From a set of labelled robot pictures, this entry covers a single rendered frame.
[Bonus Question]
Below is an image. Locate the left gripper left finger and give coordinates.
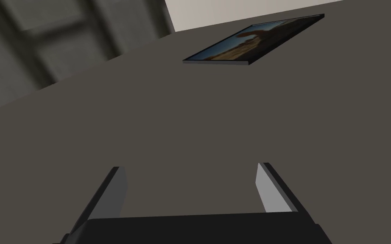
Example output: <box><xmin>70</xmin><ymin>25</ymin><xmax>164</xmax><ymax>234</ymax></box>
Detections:
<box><xmin>74</xmin><ymin>166</ymin><xmax>128</xmax><ymax>231</ymax></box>

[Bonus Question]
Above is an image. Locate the framed landscape picture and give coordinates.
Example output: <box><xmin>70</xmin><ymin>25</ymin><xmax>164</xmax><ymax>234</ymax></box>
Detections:
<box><xmin>182</xmin><ymin>13</ymin><xmax>325</xmax><ymax>65</ymax></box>

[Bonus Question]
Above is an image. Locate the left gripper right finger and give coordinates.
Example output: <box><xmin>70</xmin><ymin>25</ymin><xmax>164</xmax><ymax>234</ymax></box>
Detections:
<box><xmin>255</xmin><ymin>162</ymin><xmax>306</xmax><ymax>214</ymax></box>

